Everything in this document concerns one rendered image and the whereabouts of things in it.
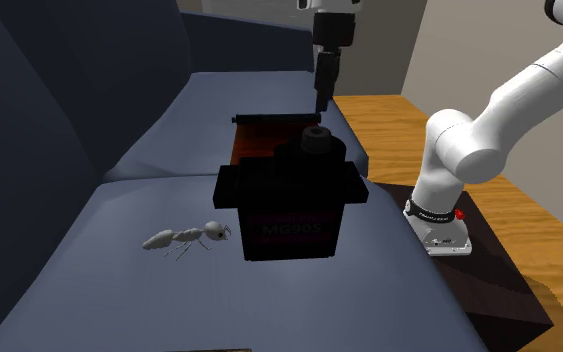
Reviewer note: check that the dark robot stand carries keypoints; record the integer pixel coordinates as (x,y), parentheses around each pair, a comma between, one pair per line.
(481,287)

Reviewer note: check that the black servo motor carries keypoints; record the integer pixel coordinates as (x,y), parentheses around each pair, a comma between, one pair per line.
(288,204)

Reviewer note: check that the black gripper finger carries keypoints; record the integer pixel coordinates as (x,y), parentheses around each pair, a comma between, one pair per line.
(328,73)

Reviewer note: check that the dark blue sofa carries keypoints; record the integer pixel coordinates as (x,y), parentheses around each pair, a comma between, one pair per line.
(115,126)

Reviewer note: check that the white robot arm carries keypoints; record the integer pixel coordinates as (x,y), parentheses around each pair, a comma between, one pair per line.
(476,141)

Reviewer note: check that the dark brown board with black bar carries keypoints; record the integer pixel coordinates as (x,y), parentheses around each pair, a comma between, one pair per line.
(256,136)

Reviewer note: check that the white ant figure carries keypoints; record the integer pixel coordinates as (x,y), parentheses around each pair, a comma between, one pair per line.
(183,237)

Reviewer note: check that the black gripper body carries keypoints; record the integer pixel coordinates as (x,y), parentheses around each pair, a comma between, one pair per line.
(333,29)

